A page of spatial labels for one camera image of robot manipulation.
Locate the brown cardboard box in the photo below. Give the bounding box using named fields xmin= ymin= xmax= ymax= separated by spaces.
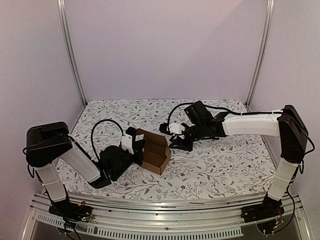
xmin=136 ymin=128 xmax=172 ymax=176

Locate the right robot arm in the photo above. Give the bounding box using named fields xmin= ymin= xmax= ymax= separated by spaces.
xmin=165 ymin=100 xmax=311 ymax=218

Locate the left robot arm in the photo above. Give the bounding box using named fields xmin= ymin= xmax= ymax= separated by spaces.
xmin=22 ymin=121 xmax=146 ymax=217

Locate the floral patterned table cloth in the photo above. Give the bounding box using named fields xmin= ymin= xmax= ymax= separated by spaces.
xmin=56 ymin=99 xmax=276 ymax=201

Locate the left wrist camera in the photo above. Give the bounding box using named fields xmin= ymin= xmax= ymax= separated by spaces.
xmin=120 ymin=126 xmax=136 ymax=155

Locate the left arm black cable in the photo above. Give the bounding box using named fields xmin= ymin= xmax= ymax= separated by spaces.
xmin=90 ymin=119 xmax=126 ymax=163

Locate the aluminium front rail base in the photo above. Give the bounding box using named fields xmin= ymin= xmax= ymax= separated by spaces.
xmin=21 ymin=192 xmax=313 ymax=240

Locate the aluminium frame post right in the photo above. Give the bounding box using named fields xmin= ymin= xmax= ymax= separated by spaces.
xmin=245 ymin=0 xmax=275 ymax=108

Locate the aluminium frame post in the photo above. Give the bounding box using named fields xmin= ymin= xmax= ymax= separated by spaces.
xmin=245 ymin=0 xmax=275 ymax=108
xmin=56 ymin=0 xmax=88 ymax=107

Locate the aluminium frame post left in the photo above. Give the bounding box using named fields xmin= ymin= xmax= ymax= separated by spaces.
xmin=56 ymin=0 xmax=88 ymax=107

